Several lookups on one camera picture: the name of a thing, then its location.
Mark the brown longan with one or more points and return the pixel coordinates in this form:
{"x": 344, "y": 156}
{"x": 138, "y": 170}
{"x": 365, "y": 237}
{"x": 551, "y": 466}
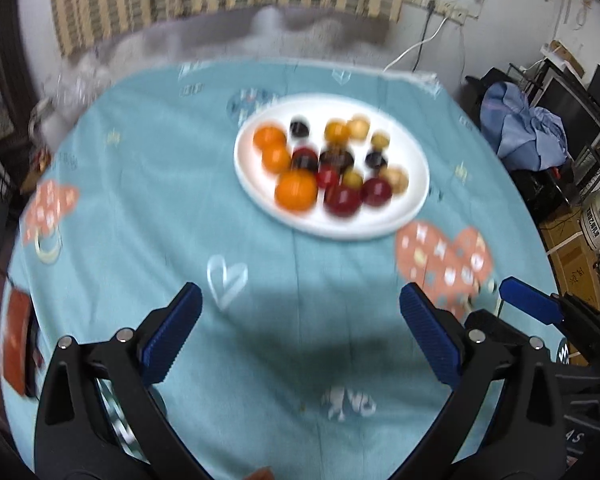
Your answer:
{"x": 359, "y": 127}

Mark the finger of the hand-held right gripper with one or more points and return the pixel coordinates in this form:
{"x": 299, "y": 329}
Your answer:
{"x": 530, "y": 301}

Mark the red-brown box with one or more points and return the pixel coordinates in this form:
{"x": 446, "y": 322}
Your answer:
{"x": 17, "y": 340}

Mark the large dark plum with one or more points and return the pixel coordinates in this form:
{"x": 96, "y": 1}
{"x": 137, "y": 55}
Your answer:
{"x": 336, "y": 157}

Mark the tan round fruit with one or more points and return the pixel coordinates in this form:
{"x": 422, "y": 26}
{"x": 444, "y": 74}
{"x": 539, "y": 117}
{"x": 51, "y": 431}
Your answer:
{"x": 396, "y": 179}

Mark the grey cloth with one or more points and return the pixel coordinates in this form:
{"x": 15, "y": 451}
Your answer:
{"x": 330, "y": 35}

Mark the dark cherry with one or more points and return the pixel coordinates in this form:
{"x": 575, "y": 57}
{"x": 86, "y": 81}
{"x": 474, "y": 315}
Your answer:
{"x": 376, "y": 160}
{"x": 299, "y": 127}
{"x": 304, "y": 158}

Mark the red plum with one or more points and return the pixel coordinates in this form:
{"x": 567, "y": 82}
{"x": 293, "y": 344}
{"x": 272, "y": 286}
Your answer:
{"x": 341, "y": 200}

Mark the cardboard box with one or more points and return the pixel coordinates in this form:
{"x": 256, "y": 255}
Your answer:
{"x": 577, "y": 270}

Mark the blue cloth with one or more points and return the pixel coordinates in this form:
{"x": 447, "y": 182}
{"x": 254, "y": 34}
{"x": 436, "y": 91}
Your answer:
{"x": 525, "y": 130}

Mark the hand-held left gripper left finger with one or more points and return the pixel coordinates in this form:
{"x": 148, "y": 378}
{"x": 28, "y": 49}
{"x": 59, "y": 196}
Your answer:
{"x": 172, "y": 330}

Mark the orange-brown tomato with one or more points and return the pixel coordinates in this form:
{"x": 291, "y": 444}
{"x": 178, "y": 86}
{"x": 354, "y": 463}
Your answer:
{"x": 296, "y": 189}

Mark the clear plastic bag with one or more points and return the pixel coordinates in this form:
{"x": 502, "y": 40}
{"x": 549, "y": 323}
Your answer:
{"x": 75, "y": 80}

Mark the small orange mandarin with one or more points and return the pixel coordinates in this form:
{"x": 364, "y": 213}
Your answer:
{"x": 337, "y": 131}

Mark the white oval plate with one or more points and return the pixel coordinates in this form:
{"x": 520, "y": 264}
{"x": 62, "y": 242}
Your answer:
{"x": 260, "y": 195}

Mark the red tomato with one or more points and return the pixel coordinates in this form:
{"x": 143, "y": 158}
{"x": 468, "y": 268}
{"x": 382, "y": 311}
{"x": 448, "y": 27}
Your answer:
{"x": 327, "y": 176}
{"x": 376, "y": 191}

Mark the white power strip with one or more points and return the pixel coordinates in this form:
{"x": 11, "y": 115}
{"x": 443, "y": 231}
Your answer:
{"x": 440, "y": 6}

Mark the dark monitor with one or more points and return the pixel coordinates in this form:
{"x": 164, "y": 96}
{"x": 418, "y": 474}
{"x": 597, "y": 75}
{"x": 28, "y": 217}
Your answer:
{"x": 567, "y": 110}

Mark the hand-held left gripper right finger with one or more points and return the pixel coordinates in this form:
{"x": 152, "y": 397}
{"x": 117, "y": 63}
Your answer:
{"x": 430, "y": 335}

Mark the teal printed tablecloth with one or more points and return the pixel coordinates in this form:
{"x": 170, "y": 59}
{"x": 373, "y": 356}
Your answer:
{"x": 130, "y": 210}

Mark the small yellow fruit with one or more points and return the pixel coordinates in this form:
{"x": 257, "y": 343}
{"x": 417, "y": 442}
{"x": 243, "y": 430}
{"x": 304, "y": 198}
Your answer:
{"x": 380, "y": 139}

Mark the yellow plum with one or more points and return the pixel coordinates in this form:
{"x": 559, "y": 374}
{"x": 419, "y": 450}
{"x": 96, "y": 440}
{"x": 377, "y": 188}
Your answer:
{"x": 352, "y": 178}

